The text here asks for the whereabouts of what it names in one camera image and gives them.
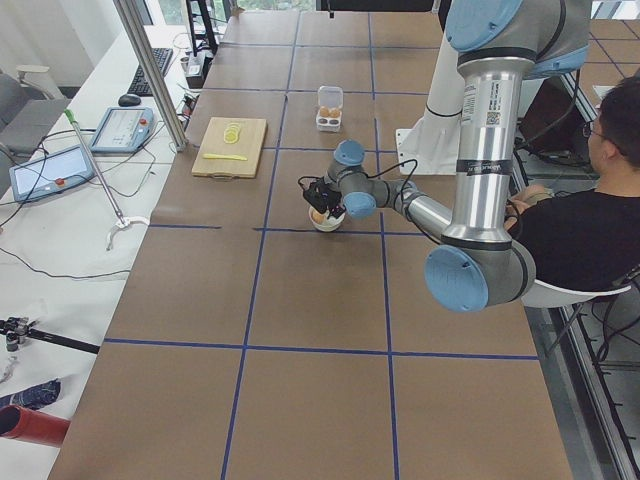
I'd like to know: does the teach pendant far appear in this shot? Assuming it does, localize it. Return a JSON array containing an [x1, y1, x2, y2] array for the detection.
[[90, 107, 154, 155]]

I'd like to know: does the black keyboard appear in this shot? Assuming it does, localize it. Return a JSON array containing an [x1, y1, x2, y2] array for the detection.
[[126, 47, 174, 97]]

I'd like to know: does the teach pendant near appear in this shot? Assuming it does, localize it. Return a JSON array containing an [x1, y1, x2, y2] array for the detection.
[[9, 145, 95, 203]]

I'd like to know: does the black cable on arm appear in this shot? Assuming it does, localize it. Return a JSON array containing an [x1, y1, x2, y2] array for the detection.
[[298, 158, 441, 246]]

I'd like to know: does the teach pendant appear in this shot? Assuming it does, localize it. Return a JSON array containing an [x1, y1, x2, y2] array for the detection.
[[90, 107, 154, 155], [9, 145, 95, 203]]

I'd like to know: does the clear plastic egg box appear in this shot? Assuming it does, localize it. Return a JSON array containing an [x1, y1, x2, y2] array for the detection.
[[315, 85, 344, 132]]

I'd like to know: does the black computer mouse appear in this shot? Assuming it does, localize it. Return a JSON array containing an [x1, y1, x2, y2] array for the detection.
[[118, 93, 141, 107]]

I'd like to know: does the blue patterned cloth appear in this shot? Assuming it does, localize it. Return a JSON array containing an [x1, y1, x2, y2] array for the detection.
[[0, 379, 62, 410]]

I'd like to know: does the aluminium frame post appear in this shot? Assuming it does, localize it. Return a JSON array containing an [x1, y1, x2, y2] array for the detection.
[[113, 0, 188, 152]]

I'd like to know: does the white bowl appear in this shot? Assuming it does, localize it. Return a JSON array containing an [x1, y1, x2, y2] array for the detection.
[[308, 206, 342, 232]]

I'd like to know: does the brown egg from bowl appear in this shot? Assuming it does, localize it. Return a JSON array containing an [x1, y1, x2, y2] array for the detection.
[[311, 211, 324, 223]]

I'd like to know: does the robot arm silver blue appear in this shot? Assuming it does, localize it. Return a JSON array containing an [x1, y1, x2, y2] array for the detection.
[[306, 1, 591, 312]]

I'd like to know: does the person in black shirt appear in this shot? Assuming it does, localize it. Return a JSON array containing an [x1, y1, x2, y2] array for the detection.
[[505, 77, 639, 291]]

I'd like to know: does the metal reacher grabber stick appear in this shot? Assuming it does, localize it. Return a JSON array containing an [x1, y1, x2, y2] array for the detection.
[[64, 108, 150, 251]]

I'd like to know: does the black tripod tool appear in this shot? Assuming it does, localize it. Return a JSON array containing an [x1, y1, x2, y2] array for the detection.
[[0, 317, 100, 354]]

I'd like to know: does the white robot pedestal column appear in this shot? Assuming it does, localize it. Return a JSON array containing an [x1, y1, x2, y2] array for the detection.
[[396, 36, 465, 176]]

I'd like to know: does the yellow lemon slice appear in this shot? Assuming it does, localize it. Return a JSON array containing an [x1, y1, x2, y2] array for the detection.
[[223, 129, 240, 144]]

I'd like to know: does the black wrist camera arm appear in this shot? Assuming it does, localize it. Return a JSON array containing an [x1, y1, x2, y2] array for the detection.
[[297, 176, 341, 213]]

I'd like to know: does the red cylinder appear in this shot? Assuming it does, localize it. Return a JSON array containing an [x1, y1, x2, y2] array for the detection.
[[1, 405, 70, 447]]

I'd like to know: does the white chair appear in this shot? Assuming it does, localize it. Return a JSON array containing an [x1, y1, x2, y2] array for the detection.
[[519, 264, 640, 361]]

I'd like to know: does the yellow plastic knife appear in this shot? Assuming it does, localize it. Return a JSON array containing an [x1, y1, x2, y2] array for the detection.
[[202, 153, 248, 161]]

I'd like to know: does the wooden cutting board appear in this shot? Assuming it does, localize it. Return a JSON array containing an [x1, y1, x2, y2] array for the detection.
[[191, 117, 267, 178]]

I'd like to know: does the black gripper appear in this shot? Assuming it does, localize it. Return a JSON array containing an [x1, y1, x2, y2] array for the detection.
[[327, 201, 346, 223]]

